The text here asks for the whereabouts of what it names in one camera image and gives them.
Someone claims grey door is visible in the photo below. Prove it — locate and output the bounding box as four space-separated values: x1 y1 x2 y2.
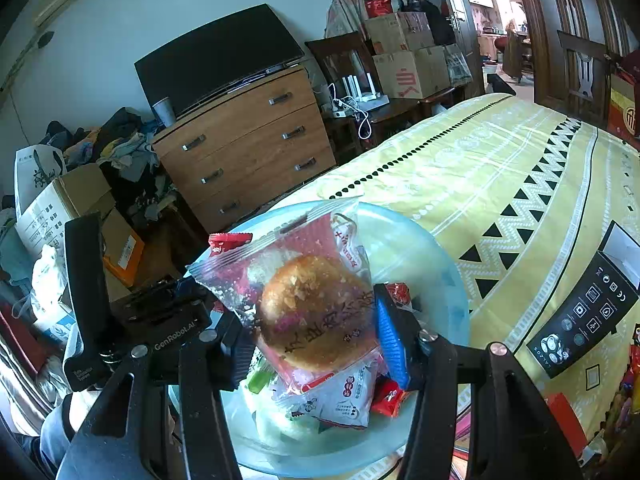
435 0 473 96

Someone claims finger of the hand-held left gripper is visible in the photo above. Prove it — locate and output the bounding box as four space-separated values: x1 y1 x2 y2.
172 274 226 318

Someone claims white plastic bag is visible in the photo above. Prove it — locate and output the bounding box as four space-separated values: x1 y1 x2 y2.
30 245 71 321

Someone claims white red print packet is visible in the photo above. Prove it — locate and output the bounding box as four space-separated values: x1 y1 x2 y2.
272 355 382 431

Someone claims small red candy packet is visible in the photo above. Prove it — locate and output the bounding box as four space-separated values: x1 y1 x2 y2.
385 282 416 311
370 377 407 418
209 232 253 258

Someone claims dark wooden side table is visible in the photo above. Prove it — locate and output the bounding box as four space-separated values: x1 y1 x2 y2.
320 87 471 161

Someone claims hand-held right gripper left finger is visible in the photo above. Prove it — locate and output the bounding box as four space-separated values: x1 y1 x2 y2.
56 309 257 480

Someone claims white power strip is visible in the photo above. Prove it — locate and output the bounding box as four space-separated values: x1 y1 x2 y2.
330 97 373 138

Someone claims person's left forearm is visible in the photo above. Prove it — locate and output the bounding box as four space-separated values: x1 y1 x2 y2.
39 395 101 476

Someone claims white router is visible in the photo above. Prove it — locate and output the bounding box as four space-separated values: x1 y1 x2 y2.
340 74 391 111

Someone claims stack of cardboard boxes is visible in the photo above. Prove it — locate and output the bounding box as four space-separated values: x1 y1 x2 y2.
365 12 451 100

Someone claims black box with icons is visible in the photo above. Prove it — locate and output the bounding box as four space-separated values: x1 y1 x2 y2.
526 220 640 380

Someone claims heap of clothes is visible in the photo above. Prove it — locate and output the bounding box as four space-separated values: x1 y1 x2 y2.
40 107 173 211

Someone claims grey cup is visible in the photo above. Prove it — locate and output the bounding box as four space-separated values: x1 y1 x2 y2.
152 97 177 128

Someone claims red gift box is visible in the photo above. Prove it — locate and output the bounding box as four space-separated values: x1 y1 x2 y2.
607 72 640 141

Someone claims light blue plastic basin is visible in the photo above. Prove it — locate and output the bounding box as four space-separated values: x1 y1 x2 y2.
167 200 471 478

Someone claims pink box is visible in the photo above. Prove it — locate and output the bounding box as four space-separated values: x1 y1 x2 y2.
452 382 476 461

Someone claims dark wooden chair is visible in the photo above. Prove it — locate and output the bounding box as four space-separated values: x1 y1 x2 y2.
534 30 613 126

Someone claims clear pink bun packet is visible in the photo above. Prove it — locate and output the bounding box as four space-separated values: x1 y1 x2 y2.
186 197 383 396

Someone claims green snack packet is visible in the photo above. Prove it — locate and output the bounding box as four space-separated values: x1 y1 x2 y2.
245 360 273 393

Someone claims white paper bag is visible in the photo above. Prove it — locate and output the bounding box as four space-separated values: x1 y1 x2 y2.
14 145 68 221

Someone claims open cardboard box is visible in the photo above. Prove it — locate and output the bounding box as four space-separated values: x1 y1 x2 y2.
15 162 146 286

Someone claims pile of snack packets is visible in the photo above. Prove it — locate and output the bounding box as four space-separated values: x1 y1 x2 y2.
612 325 640 431

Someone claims black television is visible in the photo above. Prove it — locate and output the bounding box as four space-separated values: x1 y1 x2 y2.
134 4 306 118

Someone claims wooden dresser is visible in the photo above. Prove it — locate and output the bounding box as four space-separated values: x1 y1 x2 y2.
150 65 337 233

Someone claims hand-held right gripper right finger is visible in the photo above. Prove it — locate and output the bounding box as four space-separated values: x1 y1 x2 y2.
374 284 583 480

